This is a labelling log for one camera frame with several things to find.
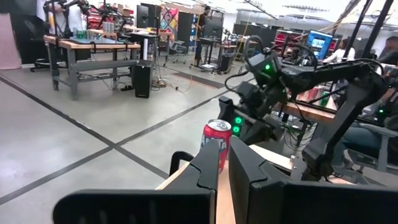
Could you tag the grey workbench wooden top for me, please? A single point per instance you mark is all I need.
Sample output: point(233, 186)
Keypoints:
point(93, 65)

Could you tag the black waste bin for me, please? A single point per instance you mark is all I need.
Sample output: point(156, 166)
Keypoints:
point(226, 62)

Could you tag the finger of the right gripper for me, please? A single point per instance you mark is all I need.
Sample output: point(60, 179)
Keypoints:
point(228, 115)
point(261, 130)

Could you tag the red beverage can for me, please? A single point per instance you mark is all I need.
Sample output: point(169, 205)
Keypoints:
point(314, 92)

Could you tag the black computer green lights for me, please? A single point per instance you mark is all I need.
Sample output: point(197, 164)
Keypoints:
point(238, 124)

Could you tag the green beverage can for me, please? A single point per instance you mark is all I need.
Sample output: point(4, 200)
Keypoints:
point(324, 99)

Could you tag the person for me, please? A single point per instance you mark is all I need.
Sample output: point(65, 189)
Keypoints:
point(340, 53)
point(202, 31)
point(74, 15)
point(390, 49)
point(354, 140)

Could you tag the black office chair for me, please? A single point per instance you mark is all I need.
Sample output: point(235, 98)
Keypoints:
point(178, 49)

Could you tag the grey office chair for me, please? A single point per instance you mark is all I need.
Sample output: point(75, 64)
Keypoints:
point(385, 146)

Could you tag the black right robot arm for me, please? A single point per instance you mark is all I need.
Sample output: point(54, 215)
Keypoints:
point(342, 118)

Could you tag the colourful patterned panel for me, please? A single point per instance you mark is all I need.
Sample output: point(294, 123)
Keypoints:
point(169, 23)

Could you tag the black computer tower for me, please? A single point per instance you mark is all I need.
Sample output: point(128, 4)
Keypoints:
point(143, 79)

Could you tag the orange striped floor mat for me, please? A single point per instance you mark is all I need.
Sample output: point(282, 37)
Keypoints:
point(199, 80)

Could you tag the black standing desk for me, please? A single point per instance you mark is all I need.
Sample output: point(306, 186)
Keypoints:
point(209, 39)

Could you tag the red Fanta can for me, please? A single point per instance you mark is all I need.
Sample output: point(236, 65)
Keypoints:
point(217, 140)

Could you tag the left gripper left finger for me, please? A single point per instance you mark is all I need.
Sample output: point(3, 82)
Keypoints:
point(199, 174)

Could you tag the blue screen monitor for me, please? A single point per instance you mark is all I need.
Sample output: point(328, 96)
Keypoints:
point(320, 43)

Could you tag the black monitor pair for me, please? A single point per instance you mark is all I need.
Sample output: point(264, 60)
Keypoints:
point(148, 15)

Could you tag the wooden neighbouring table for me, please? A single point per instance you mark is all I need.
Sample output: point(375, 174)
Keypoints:
point(308, 113)

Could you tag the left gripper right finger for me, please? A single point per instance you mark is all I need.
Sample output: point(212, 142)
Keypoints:
point(248, 186)

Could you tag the pink wall panel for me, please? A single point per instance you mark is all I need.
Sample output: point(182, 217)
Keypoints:
point(7, 40)

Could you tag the black overhead rig frame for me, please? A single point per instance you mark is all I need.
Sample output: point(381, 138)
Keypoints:
point(357, 28)

